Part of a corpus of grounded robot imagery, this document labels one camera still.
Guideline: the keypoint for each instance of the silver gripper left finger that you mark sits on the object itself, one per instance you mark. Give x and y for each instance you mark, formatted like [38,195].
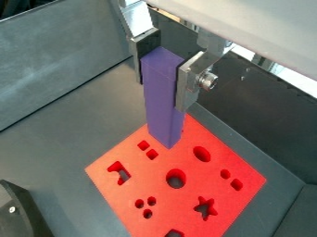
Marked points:
[144,35]

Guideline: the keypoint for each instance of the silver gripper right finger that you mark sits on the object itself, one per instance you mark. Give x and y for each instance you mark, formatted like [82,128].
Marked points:
[195,75]

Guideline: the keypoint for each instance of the purple rectangular block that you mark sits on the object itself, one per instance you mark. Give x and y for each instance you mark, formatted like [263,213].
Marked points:
[165,120]

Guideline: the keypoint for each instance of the black mount with screw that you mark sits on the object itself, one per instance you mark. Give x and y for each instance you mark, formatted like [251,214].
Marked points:
[21,216]

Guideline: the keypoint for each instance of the red shape sorter board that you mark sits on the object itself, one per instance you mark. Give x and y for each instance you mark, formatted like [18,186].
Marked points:
[176,192]

